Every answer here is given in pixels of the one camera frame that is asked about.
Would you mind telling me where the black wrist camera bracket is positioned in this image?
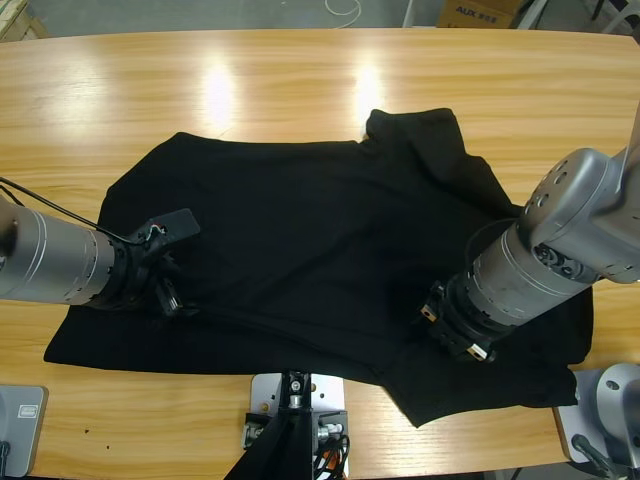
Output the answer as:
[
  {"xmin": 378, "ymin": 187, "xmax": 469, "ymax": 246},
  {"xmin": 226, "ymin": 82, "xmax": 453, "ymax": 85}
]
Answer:
[{"xmin": 131, "ymin": 208, "xmax": 203, "ymax": 252}]

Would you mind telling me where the white mount block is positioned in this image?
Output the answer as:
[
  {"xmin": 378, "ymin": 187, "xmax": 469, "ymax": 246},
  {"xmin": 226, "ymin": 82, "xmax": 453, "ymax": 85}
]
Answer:
[{"xmin": 249, "ymin": 371, "xmax": 349, "ymax": 451}]

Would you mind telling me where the silver metal clamp fitting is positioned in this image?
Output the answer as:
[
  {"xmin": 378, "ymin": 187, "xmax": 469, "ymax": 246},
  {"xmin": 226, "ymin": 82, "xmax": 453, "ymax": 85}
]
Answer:
[
  {"xmin": 316, "ymin": 421, "xmax": 348, "ymax": 447},
  {"xmin": 241, "ymin": 411, "xmax": 269, "ymax": 449}
]

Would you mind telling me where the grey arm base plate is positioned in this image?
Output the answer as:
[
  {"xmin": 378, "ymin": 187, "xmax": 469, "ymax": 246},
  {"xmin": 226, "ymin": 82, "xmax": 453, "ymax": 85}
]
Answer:
[
  {"xmin": 551, "ymin": 363, "xmax": 640, "ymax": 467},
  {"xmin": 0, "ymin": 384, "xmax": 50, "ymax": 478}
]

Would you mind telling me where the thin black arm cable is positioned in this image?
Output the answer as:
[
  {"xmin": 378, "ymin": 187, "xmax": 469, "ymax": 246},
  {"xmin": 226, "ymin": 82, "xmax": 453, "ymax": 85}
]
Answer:
[
  {"xmin": 461, "ymin": 219, "xmax": 507, "ymax": 274},
  {"xmin": 0, "ymin": 176, "xmax": 147, "ymax": 247}
]

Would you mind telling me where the orange and black cable bundle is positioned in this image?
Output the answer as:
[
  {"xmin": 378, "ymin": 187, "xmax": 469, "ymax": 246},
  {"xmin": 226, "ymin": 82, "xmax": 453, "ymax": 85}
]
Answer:
[{"xmin": 310, "ymin": 433, "xmax": 352, "ymax": 480}]

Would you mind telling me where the cardboard box with AUX print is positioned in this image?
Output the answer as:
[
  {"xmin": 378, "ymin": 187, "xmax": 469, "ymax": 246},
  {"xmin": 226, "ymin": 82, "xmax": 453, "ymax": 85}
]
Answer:
[{"xmin": 436, "ymin": 0, "xmax": 517, "ymax": 29}]

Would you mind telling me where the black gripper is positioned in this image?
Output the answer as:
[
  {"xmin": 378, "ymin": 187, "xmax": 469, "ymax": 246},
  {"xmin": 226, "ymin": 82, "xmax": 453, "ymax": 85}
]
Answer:
[
  {"xmin": 91, "ymin": 233, "xmax": 201, "ymax": 320},
  {"xmin": 421, "ymin": 278, "xmax": 502, "ymax": 365}
]

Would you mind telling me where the white cable loop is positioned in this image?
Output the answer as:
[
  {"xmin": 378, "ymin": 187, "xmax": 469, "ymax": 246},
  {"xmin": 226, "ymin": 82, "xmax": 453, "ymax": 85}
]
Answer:
[{"xmin": 324, "ymin": 0, "xmax": 363, "ymax": 22}]

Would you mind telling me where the dark camera post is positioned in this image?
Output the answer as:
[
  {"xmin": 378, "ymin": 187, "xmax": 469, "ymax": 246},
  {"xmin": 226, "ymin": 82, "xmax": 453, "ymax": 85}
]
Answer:
[{"xmin": 223, "ymin": 370, "xmax": 321, "ymax": 480}]

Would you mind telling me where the black T-shirt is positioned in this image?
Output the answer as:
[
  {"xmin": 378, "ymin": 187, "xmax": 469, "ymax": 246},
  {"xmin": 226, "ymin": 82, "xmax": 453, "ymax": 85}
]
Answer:
[{"xmin": 43, "ymin": 107, "xmax": 597, "ymax": 429}]

